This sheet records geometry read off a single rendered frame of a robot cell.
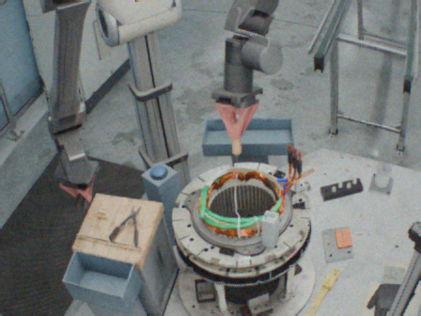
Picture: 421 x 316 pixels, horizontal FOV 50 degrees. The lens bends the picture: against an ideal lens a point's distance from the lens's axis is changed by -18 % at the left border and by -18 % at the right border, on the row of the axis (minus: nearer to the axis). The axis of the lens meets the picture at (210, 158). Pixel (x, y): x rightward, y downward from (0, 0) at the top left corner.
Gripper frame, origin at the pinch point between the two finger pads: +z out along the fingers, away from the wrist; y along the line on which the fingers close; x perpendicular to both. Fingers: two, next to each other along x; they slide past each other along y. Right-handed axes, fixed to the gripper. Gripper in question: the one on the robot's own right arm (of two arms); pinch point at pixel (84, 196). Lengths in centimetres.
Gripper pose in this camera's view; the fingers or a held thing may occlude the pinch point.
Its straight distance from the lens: 121.4
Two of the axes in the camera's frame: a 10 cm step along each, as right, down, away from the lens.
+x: 2.4, -7.0, 6.7
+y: 9.7, 1.4, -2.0
